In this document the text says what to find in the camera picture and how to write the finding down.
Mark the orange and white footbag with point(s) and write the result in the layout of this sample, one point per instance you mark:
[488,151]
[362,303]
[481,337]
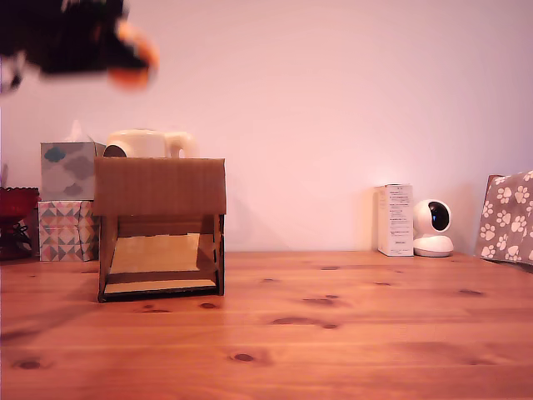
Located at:
[143,43]

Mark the cardboard dice tower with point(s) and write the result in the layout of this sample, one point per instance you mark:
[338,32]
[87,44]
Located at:
[160,185]

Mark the small white round camera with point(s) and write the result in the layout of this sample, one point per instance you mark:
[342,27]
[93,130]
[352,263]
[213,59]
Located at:
[433,227]

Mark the cloud print tissue box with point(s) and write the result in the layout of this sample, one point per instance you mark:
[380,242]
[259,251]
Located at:
[68,171]

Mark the white printed carton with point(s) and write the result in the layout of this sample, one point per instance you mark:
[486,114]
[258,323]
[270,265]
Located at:
[397,221]

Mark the paw print cloth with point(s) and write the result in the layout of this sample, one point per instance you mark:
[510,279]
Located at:
[508,221]

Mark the cream kettle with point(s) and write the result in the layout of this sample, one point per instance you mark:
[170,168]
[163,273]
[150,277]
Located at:
[143,143]

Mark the red glass bowl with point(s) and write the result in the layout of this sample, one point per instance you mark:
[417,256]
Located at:
[14,204]

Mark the geometric pattern tissue box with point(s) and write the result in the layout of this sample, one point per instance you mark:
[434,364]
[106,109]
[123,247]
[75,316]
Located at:
[66,231]

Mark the white tissue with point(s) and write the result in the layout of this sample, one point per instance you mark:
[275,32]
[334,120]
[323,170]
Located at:
[76,131]

